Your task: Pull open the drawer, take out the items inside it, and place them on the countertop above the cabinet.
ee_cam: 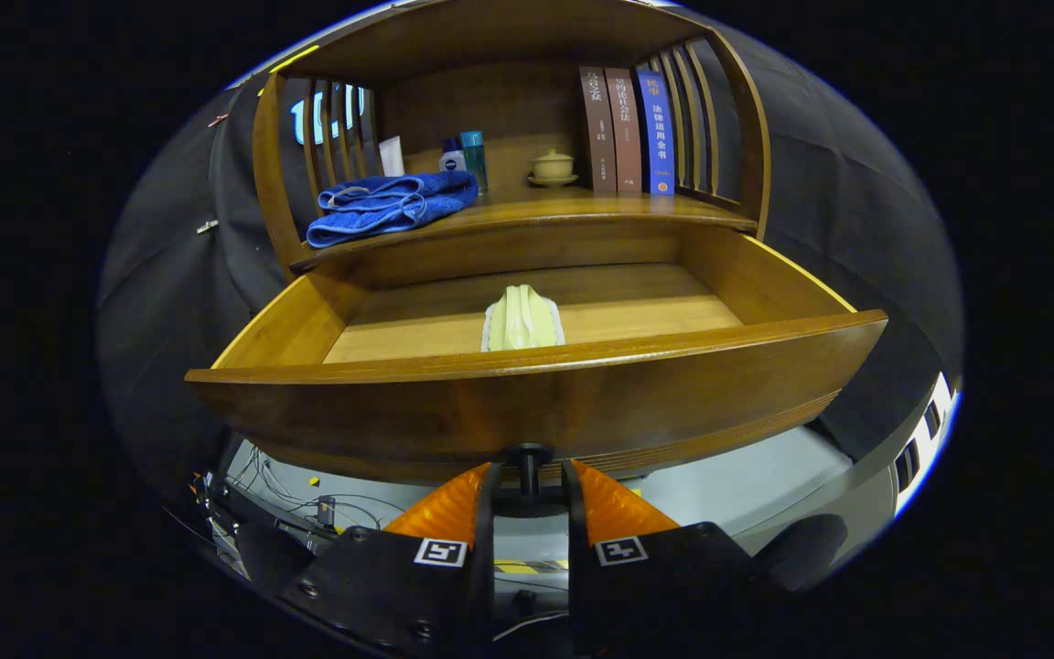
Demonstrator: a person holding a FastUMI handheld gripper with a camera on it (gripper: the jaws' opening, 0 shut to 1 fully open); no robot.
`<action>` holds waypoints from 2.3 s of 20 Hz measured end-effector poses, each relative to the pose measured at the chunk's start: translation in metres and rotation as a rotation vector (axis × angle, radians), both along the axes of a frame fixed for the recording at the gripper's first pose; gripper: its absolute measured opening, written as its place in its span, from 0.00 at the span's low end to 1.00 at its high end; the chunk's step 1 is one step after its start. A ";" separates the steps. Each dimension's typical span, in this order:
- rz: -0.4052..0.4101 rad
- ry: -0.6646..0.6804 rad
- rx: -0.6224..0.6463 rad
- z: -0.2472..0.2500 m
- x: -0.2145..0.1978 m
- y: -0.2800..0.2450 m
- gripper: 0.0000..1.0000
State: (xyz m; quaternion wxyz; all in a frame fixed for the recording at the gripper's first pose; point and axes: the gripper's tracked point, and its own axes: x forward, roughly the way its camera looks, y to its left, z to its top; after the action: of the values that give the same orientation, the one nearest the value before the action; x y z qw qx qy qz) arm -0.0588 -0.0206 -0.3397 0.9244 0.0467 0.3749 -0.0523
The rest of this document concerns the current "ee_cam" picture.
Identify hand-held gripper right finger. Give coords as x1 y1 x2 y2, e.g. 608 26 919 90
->
562 459 766 659

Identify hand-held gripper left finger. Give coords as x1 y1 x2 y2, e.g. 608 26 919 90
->
280 462 498 659

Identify wooden drawer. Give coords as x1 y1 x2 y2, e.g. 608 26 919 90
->
184 224 889 504

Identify light green sponge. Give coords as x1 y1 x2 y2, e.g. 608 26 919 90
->
481 285 565 352

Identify wooden cabinet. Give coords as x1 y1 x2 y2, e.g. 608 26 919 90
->
253 0 773 275

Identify blue towel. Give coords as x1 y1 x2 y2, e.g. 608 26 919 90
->
306 170 479 249

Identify yellow lidded teacup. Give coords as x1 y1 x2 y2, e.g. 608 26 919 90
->
528 149 579 188

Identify teal bottle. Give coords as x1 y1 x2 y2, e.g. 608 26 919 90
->
460 130 489 193

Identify white slotted panel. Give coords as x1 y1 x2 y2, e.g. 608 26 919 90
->
893 371 960 515

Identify reddish brown book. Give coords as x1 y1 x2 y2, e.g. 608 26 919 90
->
605 68 644 194

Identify blue book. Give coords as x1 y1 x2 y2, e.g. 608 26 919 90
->
636 70 676 196

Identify black backdrop cloth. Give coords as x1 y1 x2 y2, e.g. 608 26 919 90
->
95 18 964 500

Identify grey floor cables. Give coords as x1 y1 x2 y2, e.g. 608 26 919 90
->
225 447 409 541

